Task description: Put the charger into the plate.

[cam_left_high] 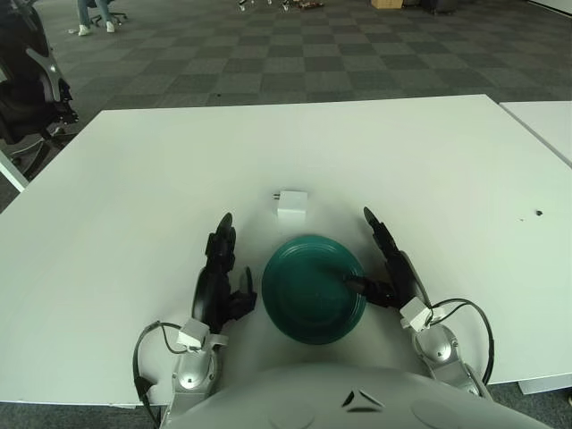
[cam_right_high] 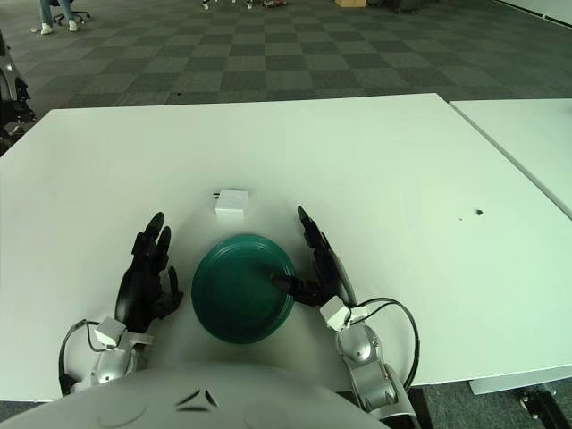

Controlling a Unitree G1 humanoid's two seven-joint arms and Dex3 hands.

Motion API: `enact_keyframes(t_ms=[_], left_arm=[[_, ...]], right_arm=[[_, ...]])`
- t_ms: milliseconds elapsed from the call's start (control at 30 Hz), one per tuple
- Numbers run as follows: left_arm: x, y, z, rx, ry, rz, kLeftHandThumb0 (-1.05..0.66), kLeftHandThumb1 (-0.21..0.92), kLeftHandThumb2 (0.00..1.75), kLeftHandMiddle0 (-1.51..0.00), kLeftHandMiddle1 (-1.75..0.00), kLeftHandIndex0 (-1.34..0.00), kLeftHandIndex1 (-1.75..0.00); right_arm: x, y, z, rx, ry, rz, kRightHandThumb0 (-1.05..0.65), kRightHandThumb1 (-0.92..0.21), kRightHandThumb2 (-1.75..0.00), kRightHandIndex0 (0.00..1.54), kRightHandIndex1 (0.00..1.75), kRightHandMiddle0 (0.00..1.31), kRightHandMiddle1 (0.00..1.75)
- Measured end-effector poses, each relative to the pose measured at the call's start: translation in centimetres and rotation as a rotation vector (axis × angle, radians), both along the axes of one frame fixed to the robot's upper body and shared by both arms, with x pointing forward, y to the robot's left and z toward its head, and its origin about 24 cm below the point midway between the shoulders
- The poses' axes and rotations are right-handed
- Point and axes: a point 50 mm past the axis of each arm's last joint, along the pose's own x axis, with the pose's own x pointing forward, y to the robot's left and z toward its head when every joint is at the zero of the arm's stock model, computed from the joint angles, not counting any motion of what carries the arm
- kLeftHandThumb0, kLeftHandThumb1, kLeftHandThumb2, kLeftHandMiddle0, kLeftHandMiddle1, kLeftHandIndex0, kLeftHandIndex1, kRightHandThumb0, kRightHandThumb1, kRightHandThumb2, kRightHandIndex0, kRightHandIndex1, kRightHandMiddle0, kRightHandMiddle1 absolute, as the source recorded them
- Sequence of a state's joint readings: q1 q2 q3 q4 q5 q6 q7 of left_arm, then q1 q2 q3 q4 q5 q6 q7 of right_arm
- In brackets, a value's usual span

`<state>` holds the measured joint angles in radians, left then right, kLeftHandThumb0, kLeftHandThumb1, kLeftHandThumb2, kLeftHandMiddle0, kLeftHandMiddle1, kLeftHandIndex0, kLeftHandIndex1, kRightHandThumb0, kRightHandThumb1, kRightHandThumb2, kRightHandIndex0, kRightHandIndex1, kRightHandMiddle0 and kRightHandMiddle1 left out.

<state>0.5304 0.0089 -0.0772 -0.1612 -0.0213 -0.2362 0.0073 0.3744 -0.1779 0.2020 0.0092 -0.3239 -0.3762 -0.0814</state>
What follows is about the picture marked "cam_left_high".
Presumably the white wall charger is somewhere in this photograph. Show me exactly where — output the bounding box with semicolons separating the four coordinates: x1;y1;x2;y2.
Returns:
272;189;308;229

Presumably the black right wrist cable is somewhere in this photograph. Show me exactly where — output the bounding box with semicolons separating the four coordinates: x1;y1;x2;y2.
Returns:
424;298;495;386

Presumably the white neighbouring table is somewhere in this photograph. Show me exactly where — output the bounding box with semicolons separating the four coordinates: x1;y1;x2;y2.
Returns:
498;100;572;170

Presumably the seated person in jeans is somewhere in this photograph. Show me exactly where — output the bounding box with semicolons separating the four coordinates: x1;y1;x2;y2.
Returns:
76;0;116;37

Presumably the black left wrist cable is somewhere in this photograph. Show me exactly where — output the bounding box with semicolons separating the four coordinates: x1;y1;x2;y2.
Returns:
132;321;182;425

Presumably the black grey office chair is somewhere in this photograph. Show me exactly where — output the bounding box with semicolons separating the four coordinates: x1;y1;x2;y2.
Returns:
0;0;80;182

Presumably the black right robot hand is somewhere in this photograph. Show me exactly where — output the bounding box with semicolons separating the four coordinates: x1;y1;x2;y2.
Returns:
341;206;430;310

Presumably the black swivel chair base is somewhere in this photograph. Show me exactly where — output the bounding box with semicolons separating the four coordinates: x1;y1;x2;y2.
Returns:
88;0;130;26

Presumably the grey robot torso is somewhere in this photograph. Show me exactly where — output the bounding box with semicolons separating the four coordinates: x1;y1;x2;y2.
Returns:
172;364;555;429

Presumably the dark green round plate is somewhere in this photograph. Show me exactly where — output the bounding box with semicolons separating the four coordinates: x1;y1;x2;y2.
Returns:
261;235;368;346

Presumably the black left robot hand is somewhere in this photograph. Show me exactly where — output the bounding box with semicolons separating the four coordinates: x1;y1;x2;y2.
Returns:
191;213;257;334

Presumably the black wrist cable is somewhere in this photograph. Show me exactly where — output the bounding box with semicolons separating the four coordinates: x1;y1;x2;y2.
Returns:
424;298;495;386
132;321;182;425

